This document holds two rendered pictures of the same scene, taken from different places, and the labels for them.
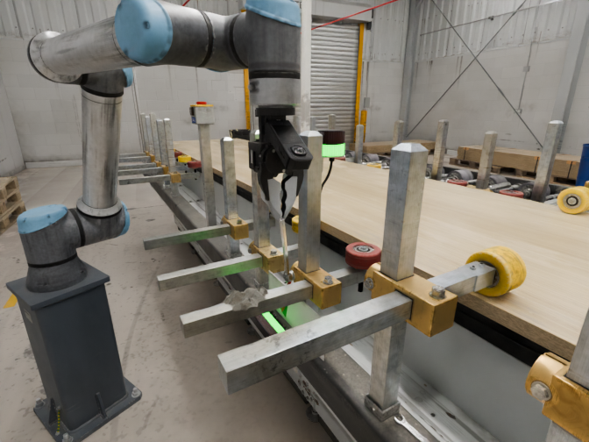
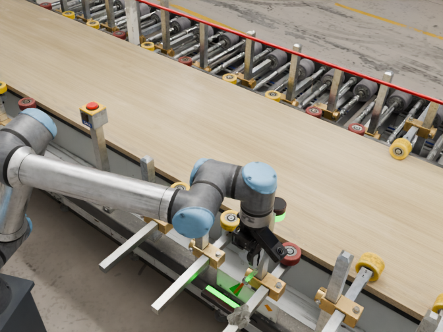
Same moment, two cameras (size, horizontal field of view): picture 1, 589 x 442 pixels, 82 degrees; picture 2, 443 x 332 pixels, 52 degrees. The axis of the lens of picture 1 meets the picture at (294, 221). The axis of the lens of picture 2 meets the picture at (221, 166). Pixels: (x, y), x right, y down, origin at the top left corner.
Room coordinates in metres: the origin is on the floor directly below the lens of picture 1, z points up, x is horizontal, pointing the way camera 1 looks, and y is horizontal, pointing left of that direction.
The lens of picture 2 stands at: (-0.11, 0.48, 2.12)
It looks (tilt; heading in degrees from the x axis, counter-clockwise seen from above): 40 degrees down; 336
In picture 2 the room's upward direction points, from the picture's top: 2 degrees clockwise
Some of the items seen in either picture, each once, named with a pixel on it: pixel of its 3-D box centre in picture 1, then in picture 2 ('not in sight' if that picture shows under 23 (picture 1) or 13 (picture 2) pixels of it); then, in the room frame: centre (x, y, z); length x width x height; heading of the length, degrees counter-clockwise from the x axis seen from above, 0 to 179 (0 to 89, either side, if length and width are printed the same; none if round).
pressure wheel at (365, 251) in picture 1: (361, 269); (287, 260); (0.71, -0.16, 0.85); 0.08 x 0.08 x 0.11
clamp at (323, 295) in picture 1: (315, 281); (265, 281); (0.66, -0.05, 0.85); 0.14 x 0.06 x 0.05; 30
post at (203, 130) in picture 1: (208, 181); (103, 168); (1.34, 0.35, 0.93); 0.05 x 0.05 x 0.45; 30
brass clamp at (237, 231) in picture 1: (234, 225); (156, 219); (1.10, 0.21, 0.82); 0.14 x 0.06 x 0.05; 30
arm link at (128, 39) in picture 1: (93, 50); (91, 183); (0.80, 0.43, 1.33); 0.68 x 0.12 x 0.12; 50
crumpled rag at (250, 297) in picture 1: (247, 295); (241, 314); (0.57, 0.09, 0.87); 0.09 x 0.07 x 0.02; 120
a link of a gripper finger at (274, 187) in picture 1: (268, 197); (246, 258); (0.64, 0.05, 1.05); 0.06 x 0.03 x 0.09; 30
